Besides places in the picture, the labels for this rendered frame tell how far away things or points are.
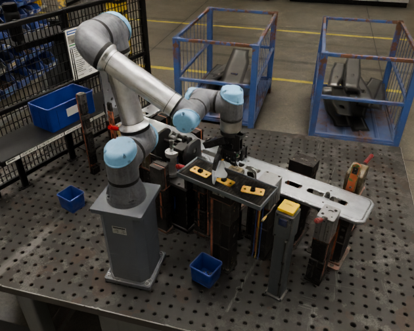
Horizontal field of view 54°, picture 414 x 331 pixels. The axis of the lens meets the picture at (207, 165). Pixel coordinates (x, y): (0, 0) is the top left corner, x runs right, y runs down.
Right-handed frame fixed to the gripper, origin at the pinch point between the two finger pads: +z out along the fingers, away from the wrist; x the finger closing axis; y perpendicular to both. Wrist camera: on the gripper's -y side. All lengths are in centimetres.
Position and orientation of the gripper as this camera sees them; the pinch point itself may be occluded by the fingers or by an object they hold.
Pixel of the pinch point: (224, 174)
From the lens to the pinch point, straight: 154.0
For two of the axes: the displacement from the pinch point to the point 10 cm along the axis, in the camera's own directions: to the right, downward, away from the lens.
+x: 6.3, -4.4, 6.4
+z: 0.0, 8.3, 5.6
